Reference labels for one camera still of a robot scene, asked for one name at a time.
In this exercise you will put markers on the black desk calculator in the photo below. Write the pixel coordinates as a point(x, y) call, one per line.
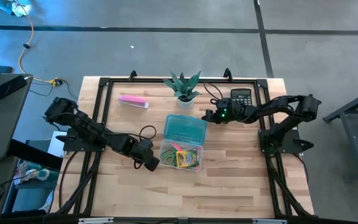
point(241, 95)

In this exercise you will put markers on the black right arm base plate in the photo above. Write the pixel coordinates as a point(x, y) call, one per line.
point(291, 142)

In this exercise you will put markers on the black aluminium table frame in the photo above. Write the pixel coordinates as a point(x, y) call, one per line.
point(120, 80)

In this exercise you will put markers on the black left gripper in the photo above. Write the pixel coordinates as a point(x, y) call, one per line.
point(143, 152)

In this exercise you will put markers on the grey metal table frame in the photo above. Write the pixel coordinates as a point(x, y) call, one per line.
point(353, 130)

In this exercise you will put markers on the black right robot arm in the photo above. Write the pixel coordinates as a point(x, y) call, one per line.
point(275, 107)

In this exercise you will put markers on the teal white bundle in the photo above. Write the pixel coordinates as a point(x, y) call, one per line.
point(34, 174)

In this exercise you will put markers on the silver metal bracket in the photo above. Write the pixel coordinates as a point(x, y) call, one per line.
point(269, 221)
point(95, 221)

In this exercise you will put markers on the pink white stapler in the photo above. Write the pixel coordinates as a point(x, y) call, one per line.
point(133, 101)

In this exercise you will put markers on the yellow green crayon box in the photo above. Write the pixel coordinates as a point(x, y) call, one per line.
point(186, 159)

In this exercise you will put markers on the person's leg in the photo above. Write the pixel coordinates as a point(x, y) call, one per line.
point(2, 3)

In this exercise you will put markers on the grey side desk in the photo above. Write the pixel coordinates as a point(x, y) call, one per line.
point(2, 124)

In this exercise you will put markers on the black smartphone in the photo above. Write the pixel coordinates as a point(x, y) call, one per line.
point(9, 86)

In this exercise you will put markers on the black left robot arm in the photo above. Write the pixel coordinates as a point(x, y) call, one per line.
point(85, 130)

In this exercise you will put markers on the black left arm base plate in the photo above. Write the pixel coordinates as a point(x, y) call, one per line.
point(73, 147)

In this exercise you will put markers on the green snake plant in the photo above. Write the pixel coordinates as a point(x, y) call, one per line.
point(182, 85)

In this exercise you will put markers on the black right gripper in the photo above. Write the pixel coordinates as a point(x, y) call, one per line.
point(228, 112)

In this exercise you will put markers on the teal lidded clear pencil box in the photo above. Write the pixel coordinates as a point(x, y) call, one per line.
point(185, 130)

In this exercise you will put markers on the pink red pen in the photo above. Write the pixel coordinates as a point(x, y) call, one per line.
point(176, 147)

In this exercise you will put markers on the white round plant pot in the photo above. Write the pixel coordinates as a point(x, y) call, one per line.
point(185, 104)

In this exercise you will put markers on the person's white shoe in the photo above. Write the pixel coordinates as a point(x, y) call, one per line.
point(20, 11)

